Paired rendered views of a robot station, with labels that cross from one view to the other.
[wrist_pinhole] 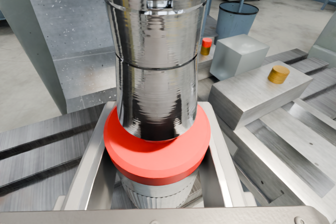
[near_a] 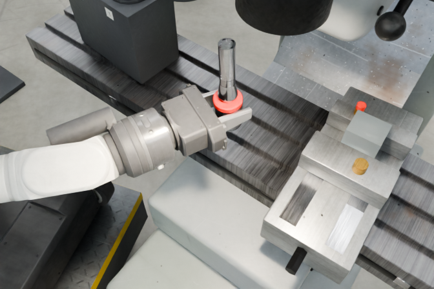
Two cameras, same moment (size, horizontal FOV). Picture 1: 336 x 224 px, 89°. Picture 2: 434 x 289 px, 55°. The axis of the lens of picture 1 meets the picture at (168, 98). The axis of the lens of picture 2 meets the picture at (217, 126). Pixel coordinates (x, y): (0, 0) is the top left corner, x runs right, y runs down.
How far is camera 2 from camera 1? 60 cm
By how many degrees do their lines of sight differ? 43
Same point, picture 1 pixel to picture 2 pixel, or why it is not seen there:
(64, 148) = not seen: hidden behind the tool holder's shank
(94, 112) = (268, 88)
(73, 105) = (272, 69)
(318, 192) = (281, 215)
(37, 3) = not seen: outside the picture
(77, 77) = (296, 49)
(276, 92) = (339, 170)
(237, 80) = (334, 144)
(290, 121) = (336, 201)
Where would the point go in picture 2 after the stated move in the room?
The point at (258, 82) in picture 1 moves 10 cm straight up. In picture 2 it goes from (344, 158) to (361, 120)
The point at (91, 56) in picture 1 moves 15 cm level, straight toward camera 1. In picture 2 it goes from (322, 40) to (289, 76)
